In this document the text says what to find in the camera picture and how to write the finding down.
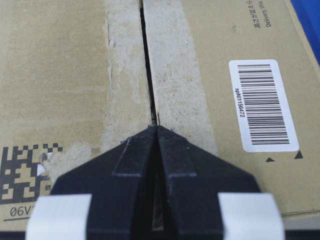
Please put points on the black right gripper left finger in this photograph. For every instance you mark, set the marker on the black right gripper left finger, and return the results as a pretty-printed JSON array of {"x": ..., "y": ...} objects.
[{"x": 108, "y": 198}]

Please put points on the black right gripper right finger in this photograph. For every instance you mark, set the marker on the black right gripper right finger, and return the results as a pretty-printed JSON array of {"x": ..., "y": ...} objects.
[{"x": 207, "y": 198}]

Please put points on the brown cardboard box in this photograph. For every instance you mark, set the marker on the brown cardboard box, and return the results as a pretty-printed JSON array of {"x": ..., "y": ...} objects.
[{"x": 77, "y": 77}]

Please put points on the white barcode label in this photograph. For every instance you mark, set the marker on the white barcode label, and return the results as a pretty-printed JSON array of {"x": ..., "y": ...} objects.
[{"x": 263, "y": 113}]

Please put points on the blue table cloth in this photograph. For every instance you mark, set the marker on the blue table cloth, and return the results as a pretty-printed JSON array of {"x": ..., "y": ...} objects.
[{"x": 308, "y": 13}]

